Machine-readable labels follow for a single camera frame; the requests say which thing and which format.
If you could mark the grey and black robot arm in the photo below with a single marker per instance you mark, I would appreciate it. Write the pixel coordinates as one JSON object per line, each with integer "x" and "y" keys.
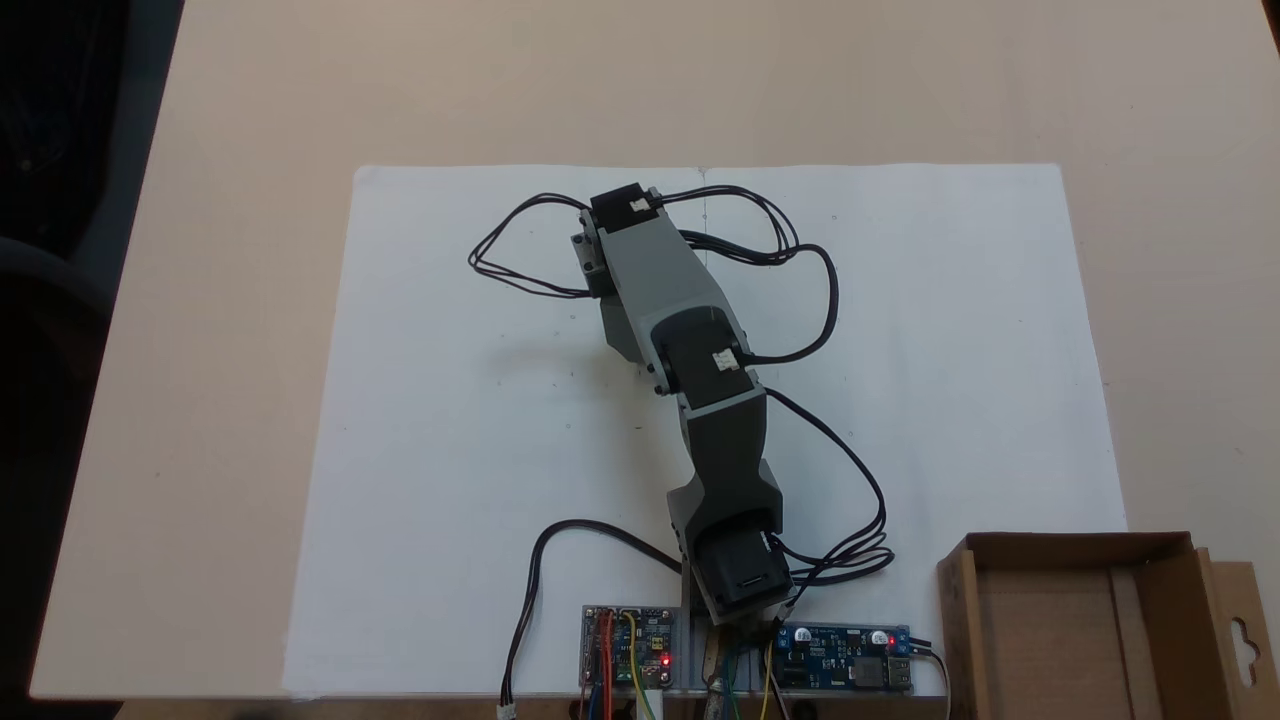
{"x": 660, "y": 280}

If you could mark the blue circuit board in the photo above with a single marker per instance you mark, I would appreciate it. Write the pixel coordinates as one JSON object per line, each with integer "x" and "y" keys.
{"x": 840, "y": 655}

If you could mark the brown cardboard box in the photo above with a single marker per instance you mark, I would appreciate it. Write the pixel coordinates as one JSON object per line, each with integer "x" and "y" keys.
{"x": 1050, "y": 620}

